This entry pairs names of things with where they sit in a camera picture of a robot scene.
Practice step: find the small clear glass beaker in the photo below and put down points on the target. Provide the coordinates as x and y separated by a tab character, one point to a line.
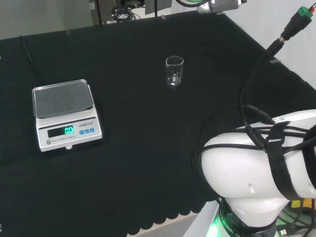
174	74

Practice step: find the black bench cloth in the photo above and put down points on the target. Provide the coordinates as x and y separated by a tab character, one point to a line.
138	138

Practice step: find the white electronic balance steel pan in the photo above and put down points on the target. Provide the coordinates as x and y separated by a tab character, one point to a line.
66	123

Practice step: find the black tripod pole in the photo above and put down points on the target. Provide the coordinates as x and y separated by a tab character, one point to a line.
156	8

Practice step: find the pale board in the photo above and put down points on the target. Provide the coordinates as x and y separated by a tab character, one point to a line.
205	219

